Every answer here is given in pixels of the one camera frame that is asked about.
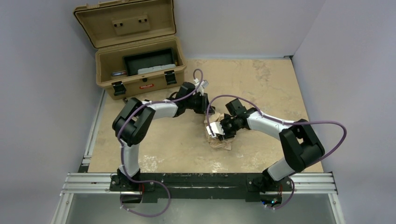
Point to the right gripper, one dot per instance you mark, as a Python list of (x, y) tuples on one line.
[(222, 129)]

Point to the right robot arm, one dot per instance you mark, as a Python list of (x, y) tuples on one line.
[(300, 144)]

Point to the metal can in case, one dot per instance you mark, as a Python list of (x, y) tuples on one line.
[(119, 73)]

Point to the aluminium frame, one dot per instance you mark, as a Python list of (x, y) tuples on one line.
[(86, 199)]

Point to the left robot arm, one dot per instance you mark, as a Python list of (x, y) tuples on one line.
[(132, 123)]

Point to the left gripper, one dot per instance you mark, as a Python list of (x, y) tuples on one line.
[(203, 105)]

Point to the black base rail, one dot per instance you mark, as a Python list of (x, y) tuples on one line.
[(250, 187)]

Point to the beige folding umbrella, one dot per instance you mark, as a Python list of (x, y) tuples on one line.
[(215, 143)]

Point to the tan hard case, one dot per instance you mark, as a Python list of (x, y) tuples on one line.
[(126, 27)]

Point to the black tray in case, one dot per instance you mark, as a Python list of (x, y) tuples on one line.
[(135, 62)]

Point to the grey box in case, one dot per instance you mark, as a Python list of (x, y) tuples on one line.
[(155, 68)]

